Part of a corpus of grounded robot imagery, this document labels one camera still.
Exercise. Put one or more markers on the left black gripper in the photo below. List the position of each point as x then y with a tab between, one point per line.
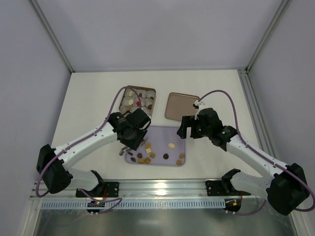
134	143

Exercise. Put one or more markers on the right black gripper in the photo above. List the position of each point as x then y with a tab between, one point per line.
184	127

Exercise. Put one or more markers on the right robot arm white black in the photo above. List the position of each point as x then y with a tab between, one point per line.
283	186

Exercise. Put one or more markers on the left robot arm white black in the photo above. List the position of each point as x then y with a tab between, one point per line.
56	165

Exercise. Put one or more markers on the caramel ribbed chocolate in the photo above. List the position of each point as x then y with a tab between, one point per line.
140	160

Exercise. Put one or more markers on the caramel shell chocolate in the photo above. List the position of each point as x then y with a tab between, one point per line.
147	160

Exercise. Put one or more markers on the brown tin lid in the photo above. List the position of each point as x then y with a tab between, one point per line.
179	105

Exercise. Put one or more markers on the brown tin box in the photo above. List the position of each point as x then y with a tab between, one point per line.
141	94

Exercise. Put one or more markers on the purple plastic tray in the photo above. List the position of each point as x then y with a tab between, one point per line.
159	137

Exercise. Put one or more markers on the left black mount plate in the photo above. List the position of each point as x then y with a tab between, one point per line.
109	189

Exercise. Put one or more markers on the black mount plate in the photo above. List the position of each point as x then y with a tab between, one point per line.
215	188
109	189

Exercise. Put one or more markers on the aluminium rail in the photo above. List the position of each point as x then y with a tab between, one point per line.
167	188

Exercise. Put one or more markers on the right black mount plate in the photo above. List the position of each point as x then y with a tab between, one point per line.
215	188

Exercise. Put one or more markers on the white slotted cable duct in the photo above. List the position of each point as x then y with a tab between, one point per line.
135	204

